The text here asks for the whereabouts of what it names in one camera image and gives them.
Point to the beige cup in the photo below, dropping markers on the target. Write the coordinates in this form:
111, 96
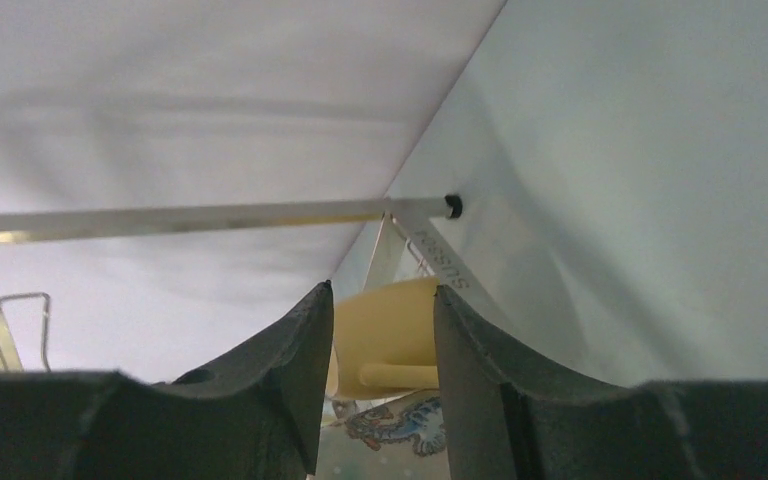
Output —
402, 439

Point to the orange yellow cup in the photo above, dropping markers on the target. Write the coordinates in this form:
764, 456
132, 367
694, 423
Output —
383, 342

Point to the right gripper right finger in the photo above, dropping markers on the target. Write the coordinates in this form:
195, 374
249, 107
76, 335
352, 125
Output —
512, 413

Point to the metal dish rack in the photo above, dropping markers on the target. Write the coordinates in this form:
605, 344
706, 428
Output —
412, 216

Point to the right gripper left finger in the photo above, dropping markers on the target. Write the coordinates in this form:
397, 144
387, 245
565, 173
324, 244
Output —
254, 412

